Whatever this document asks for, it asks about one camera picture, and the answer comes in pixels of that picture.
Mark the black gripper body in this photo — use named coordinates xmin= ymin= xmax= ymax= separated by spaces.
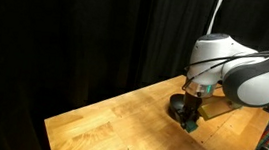
xmin=179 ymin=91 xmax=205 ymax=122

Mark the small green block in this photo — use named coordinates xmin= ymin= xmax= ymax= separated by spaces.
xmin=185 ymin=120 xmax=200 ymax=135

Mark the black round bowl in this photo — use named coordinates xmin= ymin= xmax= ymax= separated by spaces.
xmin=166 ymin=93 xmax=189 ymax=121

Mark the black curtain backdrop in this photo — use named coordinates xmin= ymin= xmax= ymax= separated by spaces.
xmin=0 ymin=0 xmax=269 ymax=150

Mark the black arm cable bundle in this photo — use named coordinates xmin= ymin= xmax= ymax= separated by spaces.
xmin=180 ymin=39 xmax=269 ymax=101

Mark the white hanging cable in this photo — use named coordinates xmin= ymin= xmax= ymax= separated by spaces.
xmin=205 ymin=0 xmax=227 ymax=38

